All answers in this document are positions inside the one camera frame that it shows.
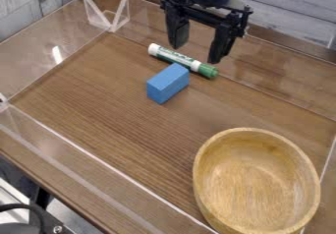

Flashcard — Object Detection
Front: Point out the light wooden bowl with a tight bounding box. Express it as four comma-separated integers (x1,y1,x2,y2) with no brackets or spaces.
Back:
194,128,322,234

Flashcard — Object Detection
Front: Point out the black cable on floor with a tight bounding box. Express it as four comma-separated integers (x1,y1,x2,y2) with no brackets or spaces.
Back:
0,203,47,234

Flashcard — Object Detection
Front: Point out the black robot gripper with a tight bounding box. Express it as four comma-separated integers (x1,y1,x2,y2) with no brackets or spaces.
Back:
166,0,254,64

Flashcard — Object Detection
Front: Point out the green and white marker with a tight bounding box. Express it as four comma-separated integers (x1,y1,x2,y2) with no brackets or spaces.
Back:
148,43,219,79

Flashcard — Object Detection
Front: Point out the blue rectangular block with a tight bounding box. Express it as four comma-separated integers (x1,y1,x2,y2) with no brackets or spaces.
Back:
147,63,190,104

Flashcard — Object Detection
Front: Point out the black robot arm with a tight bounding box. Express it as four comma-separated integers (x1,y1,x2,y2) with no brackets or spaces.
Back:
160,0,254,64

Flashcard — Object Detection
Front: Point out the clear acrylic corner bracket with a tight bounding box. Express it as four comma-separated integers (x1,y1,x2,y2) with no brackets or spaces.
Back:
83,0,130,32

